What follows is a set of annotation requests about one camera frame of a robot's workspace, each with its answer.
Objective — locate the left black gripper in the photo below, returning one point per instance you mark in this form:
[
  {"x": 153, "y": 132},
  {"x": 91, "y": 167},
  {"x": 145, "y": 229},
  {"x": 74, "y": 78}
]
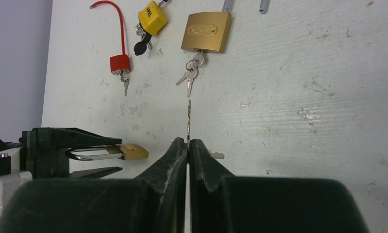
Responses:
[{"x": 43, "y": 152}]

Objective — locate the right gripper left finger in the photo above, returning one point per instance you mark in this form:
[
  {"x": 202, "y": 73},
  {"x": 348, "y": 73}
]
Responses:
[{"x": 165, "y": 201}]

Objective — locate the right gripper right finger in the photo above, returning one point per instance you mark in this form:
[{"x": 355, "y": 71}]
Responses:
[{"x": 207, "y": 202}]

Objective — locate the brass padlock long shackle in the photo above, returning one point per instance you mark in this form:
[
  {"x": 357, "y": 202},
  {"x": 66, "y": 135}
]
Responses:
[{"x": 120, "y": 151}]

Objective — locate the red cable lock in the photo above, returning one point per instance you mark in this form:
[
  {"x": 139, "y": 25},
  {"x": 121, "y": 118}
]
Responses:
[{"x": 119, "y": 64}]

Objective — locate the brass padlock short shackle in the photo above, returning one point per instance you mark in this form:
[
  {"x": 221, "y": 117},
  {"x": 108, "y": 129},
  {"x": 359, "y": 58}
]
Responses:
[{"x": 208, "y": 31}]

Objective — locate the yellow black padlock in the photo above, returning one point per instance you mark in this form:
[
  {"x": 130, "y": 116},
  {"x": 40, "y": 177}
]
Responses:
[{"x": 152, "y": 19}]

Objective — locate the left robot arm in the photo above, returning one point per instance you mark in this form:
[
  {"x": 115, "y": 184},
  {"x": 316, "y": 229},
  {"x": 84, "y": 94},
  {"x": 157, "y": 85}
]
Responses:
[{"x": 11, "y": 176}]

